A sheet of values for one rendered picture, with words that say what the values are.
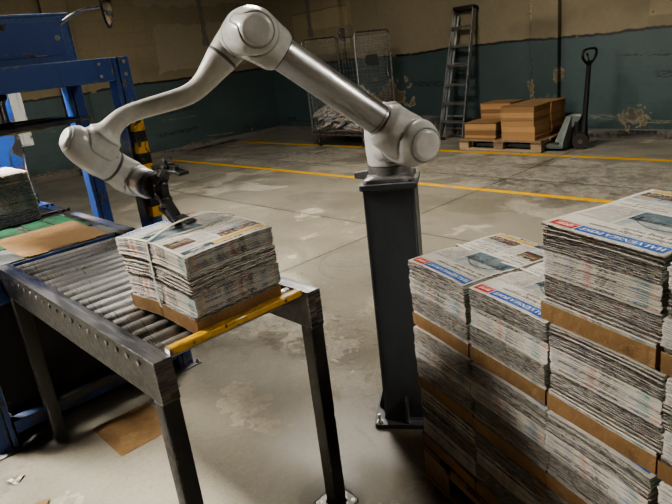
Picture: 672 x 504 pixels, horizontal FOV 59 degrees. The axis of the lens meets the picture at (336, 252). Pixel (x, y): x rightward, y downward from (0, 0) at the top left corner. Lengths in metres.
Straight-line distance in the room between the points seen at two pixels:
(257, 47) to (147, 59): 9.64
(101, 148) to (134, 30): 9.48
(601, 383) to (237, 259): 0.92
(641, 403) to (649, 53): 7.20
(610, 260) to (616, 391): 0.28
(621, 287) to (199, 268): 0.97
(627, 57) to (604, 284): 7.22
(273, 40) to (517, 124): 6.36
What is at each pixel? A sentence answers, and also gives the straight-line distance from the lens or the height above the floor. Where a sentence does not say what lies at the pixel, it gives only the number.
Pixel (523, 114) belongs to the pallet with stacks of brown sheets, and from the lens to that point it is 7.85.
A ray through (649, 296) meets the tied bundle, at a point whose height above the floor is 0.98.
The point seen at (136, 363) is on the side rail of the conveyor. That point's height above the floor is 0.77.
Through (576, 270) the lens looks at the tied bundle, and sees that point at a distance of 1.32.
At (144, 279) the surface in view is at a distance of 1.78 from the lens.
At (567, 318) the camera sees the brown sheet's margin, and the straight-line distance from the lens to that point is 1.37.
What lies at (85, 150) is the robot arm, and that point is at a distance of 1.84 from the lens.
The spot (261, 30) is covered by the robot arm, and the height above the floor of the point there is 1.54.
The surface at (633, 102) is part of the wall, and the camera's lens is 8.44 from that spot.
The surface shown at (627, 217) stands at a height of 1.07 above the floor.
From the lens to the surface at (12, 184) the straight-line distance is 3.48.
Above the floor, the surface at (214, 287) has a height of 0.92.
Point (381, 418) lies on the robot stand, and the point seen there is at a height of 0.03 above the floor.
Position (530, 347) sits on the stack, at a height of 0.74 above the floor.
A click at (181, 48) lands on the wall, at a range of 11.67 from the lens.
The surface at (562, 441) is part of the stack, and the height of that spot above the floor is 0.54.
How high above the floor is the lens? 1.46
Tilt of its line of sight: 19 degrees down
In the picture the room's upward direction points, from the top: 7 degrees counter-clockwise
